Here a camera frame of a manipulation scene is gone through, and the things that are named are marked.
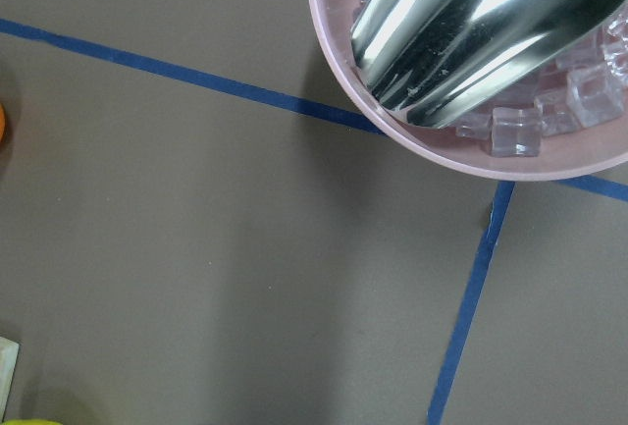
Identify orange mandarin fruit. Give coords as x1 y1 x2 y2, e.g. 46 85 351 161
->
0 104 6 142

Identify clear ice cubes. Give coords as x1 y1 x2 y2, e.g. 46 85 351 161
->
357 0 627 156

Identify yellow lemon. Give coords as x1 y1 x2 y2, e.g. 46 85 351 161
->
1 418 62 425

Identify wooden cutting board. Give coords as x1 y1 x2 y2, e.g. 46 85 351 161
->
1 338 20 401

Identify metal scoop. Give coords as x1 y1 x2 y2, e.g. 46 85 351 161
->
350 0 626 129

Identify pink bowl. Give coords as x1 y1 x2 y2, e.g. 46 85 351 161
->
308 0 627 182

